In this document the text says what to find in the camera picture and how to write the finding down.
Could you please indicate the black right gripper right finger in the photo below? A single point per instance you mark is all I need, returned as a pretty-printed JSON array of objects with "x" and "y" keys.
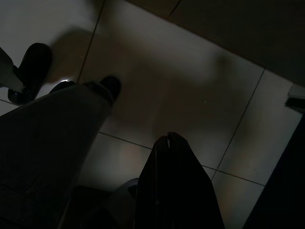
[{"x": 195, "y": 195}]

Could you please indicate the person's leg grey trousers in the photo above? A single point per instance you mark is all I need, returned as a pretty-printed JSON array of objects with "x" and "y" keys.
[{"x": 47, "y": 143}]

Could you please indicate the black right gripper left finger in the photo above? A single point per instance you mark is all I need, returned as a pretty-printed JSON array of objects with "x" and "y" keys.
[{"x": 152, "y": 190}]

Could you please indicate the black shoe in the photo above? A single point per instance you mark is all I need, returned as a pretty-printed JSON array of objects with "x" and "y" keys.
[
  {"x": 33, "y": 69},
  {"x": 110, "y": 87}
]

